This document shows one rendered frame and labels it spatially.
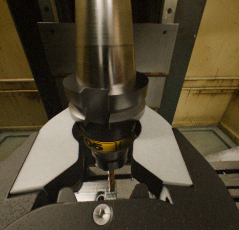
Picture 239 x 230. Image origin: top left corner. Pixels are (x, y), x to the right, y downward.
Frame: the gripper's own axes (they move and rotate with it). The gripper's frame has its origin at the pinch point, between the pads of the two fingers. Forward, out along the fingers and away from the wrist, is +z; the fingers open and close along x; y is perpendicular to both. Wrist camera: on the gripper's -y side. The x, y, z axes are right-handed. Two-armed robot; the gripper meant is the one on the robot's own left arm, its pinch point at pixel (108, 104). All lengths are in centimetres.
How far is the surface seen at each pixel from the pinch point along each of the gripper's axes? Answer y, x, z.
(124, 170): 43.6, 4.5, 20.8
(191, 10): -12, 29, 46
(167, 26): -7.1, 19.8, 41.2
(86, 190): 34.5, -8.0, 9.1
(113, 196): 34.5, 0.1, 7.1
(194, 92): 36, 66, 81
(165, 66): 6.6, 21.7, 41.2
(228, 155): 61, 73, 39
